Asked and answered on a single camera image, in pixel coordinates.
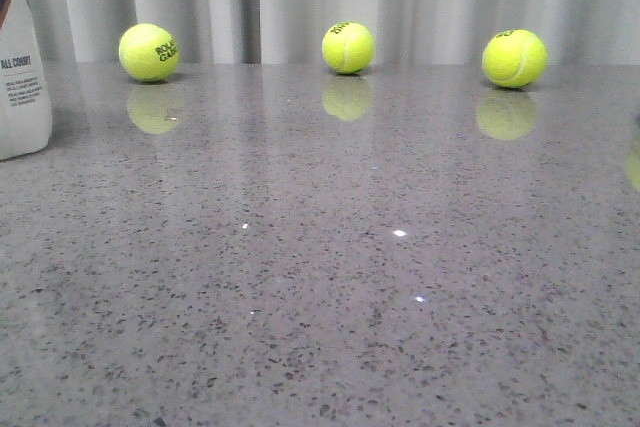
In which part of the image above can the middle tennis ball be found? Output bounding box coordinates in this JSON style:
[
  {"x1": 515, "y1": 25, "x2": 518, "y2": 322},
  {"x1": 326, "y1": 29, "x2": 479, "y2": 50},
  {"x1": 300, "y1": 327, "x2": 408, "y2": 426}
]
[{"x1": 321, "y1": 22, "x2": 375, "y2": 74}]

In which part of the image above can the Roland Garros tennis ball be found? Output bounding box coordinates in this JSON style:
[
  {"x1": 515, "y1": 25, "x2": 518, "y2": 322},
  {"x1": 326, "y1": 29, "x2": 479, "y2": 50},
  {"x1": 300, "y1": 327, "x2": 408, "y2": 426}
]
[{"x1": 118, "y1": 23, "x2": 180, "y2": 82}]

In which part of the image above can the white blue tennis ball can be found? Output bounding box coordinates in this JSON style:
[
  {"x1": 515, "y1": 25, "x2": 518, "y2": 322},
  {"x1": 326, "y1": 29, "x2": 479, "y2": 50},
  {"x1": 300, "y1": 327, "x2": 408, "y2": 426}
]
[{"x1": 1, "y1": 0, "x2": 52, "y2": 160}]

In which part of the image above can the right tennis ball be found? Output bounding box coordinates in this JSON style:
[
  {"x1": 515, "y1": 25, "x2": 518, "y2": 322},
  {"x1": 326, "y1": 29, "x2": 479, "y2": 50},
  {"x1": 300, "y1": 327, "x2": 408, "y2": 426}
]
[{"x1": 482, "y1": 29, "x2": 547, "y2": 88}]

